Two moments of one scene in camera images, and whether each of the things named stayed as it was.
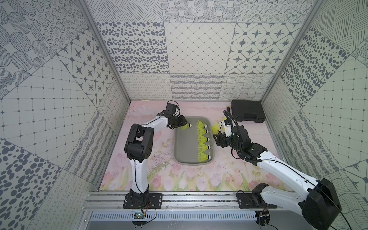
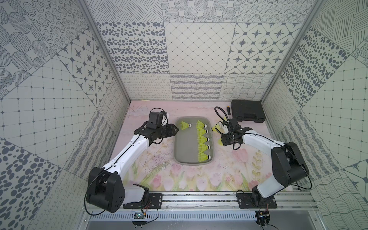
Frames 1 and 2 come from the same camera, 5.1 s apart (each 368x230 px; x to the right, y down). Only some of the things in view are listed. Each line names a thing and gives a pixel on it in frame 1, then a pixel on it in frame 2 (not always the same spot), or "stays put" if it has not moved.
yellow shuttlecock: [201, 147] stays put
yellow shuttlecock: [200, 125] stays put
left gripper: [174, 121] -> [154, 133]
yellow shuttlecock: [202, 157] stays put
